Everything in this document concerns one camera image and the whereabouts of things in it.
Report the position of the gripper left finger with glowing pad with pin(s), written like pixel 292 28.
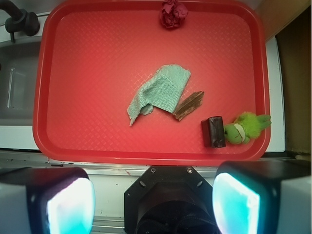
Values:
pixel 46 201

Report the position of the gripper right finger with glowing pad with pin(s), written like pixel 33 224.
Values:
pixel 263 197

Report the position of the light blue woven cloth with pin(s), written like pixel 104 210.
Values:
pixel 163 91

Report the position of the crumpled dark red cloth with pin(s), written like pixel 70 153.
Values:
pixel 172 14

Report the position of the green plush frog toy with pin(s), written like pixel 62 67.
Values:
pixel 245 127

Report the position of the dark brown cylinder roll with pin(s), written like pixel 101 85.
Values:
pixel 213 132

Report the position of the brown wood bark piece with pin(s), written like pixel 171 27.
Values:
pixel 187 106

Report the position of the grey sink basin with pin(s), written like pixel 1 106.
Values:
pixel 18 74

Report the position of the black faucet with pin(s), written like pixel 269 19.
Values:
pixel 19 21

